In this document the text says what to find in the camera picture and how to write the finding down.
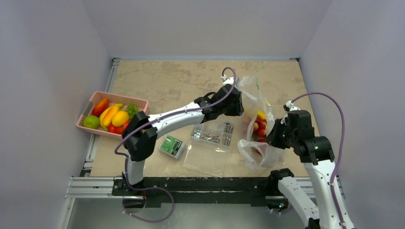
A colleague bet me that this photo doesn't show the red fake strawberries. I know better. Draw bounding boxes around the red fake strawberries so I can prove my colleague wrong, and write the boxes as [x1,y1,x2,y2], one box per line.
[108,124,123,135]

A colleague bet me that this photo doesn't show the pink plastic basket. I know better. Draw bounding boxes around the pink plastic basket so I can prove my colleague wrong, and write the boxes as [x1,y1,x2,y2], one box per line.
[76,91,149,139]

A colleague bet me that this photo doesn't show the translucent printed plastic bag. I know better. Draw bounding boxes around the translucent printed plastic bag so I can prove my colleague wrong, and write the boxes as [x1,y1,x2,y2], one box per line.
[237,76,285,171]

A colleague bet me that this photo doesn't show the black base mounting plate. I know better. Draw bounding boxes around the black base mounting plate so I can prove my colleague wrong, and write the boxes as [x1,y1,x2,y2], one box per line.
[112,177,290,209]

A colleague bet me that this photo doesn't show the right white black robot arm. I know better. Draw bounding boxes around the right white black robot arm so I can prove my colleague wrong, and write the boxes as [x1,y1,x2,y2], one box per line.
[266,110,355,229]

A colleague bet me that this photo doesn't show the yellow fake lemon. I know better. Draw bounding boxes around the yellow fake lemon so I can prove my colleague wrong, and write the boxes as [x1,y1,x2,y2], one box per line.
[111,111,129,127]

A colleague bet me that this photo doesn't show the yellow fake banana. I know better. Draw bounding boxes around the yellow fake banana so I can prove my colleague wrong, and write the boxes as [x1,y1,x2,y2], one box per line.
[100,104,124,131]

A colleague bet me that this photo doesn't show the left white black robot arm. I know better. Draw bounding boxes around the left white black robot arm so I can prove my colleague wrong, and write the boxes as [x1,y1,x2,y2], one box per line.
[119,84,244,195]

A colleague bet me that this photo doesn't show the green fake apple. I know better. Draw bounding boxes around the green fake apple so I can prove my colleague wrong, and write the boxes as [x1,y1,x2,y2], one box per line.
[83,115,100,129]

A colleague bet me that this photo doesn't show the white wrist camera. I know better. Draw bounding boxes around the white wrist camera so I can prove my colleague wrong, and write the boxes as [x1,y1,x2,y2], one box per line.
[221,74,235,85]
[281,100,301,125]

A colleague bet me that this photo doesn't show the green fake grapes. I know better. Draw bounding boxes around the green fake grapes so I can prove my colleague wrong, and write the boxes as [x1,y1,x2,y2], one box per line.
[126,103,139,120]

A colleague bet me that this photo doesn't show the clear plastic screw organizer box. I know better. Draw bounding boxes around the clear plastic screw organizer box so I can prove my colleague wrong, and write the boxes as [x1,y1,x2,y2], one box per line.
[183,118,234,177]

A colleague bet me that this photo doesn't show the yellow fake fruit in bag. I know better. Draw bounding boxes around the yellow fake fruit in bag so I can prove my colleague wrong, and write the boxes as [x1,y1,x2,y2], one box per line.
[257,110,266,120]

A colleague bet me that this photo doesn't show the green circuit board case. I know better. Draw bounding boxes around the green circuit board case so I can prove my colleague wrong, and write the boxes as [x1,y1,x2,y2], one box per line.
[158,135,187,160]

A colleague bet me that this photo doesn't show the red orange fake mango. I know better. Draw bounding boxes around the red orange fake mango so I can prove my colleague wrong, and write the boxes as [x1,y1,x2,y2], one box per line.
[92,98,109,117]

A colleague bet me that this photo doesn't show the red fake fruits in bag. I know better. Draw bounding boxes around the red fake fruits in bag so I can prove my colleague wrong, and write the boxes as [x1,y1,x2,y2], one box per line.
[252,118,267,143]

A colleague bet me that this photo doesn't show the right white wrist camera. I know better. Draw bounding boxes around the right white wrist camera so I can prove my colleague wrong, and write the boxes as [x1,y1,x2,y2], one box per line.
[281,100,301,125]

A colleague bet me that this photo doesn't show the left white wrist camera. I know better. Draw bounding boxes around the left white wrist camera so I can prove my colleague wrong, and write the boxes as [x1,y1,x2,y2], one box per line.
[221,74,235,85]

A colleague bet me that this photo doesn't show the orange yellow fake mango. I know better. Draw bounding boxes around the orange yellow fake mango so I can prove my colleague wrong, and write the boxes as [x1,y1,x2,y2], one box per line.
[102,105,121,127]

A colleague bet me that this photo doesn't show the red fake apple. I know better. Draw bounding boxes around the red fake apple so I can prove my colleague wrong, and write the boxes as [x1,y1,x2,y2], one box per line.
[122,121,130,133]

